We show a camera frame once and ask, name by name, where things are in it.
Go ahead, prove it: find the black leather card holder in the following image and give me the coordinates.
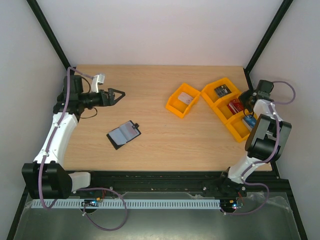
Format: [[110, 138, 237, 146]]
[[106, 120, 142, 150]]

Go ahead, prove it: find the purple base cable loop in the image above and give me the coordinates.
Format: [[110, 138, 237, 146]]
[[79, 187, 128, 231]]

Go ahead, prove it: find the yellow bin with blue cards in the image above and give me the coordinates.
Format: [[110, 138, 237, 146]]
[[225, 112, 253, 143]]

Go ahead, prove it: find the black card stack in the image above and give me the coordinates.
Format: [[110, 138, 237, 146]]
[[214, 84, 231, 98]]

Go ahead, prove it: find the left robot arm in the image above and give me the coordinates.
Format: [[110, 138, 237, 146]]
[[21, 75, 126, 199]]

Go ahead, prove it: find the black frame post left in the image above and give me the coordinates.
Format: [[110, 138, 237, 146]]
[[26, 0, 71, 70]]

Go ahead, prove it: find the white slotted cable duct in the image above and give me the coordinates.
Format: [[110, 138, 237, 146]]
[[31, 198, 221, 209]]

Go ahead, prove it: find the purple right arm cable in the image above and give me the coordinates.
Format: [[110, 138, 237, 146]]
[[221, 80, 297, 216]]

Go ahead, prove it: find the blue card stack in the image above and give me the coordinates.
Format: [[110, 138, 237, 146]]
[[242, 115, 257, 131]]

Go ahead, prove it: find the black frame post right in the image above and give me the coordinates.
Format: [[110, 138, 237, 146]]
[[244, 0, 294, 75]]

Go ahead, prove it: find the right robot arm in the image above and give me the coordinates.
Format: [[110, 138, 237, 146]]
[[216, 79, 292, 197]]

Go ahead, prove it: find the yellow bin with white cards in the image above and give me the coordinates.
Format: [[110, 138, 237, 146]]
[[165, 83, 201, 119]]

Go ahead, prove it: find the red VIP card stack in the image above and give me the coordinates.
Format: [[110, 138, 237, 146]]
[[226, 98, 244, 115]]

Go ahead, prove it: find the yellow bin with red cards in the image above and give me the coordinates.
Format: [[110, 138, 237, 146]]
[[212, 91, 244, 125]]

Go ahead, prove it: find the yellow bin with black cards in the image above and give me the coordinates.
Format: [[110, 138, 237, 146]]
[[201, 77, 241, 107]]

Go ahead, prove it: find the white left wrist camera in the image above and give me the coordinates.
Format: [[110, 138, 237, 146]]
[[90, 73, 106, 93]]

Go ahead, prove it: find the white card stack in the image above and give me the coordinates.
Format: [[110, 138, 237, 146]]
[[177, 92, 194, 105]]

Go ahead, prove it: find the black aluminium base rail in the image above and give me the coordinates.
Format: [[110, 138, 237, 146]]
[[74, 170, 293, 198]]

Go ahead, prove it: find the black frame post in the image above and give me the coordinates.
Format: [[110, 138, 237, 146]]
[[244, 0, 294, 75], [26, 0, 71, 70]]

